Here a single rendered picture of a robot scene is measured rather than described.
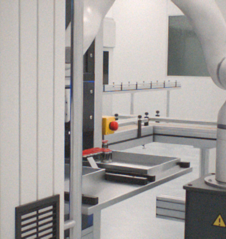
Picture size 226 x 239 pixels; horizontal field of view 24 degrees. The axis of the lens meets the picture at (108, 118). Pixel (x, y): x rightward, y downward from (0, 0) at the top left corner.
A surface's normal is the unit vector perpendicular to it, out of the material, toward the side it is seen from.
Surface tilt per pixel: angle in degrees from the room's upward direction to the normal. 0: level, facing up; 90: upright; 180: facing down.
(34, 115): 90
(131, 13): 90
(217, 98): 90
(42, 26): 90
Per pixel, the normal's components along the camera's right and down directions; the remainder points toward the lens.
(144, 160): -0.52, 0.07
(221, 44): 0.54, 0.75
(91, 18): 0.59, -0.53
